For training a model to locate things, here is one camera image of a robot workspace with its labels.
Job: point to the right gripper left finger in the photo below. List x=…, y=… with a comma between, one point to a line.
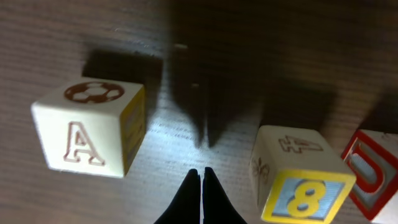
x=185, y=206

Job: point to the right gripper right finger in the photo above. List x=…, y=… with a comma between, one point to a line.
x=217, y=208

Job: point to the yellow top block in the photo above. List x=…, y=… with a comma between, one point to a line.
x=296, y=176

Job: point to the wooden A block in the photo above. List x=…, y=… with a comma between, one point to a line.
x=91, y=126

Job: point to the wooden block with figure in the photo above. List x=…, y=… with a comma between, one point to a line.
x=372, y=156

